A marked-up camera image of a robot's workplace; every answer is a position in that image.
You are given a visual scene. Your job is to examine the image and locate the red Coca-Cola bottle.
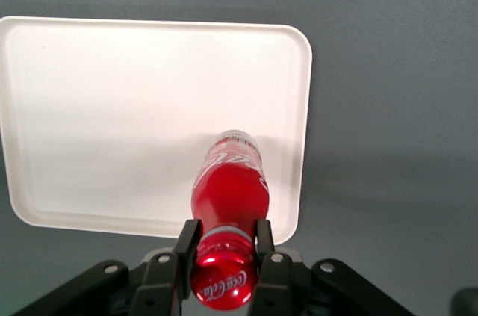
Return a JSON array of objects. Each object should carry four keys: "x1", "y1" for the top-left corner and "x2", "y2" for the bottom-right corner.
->
[{"x1": 189, "y1": 128, "x2": 270, "y2": 312}]

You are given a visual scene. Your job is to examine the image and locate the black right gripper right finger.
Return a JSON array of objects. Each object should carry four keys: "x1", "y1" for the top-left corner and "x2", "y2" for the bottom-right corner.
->
[{"x1": 248, "y1": 219, "x2": 412, "y2": 316}]

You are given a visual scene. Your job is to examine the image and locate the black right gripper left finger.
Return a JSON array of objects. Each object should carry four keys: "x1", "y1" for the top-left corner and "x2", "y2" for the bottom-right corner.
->
[{"x1": 10, "y1": 218, "x2": 203, "y2": 316}]

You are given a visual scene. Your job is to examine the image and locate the white plastic tray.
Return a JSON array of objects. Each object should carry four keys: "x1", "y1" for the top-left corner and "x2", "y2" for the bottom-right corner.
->
[{"x1": 0, "y1": 16, "x2": 313, "y2": 245}]

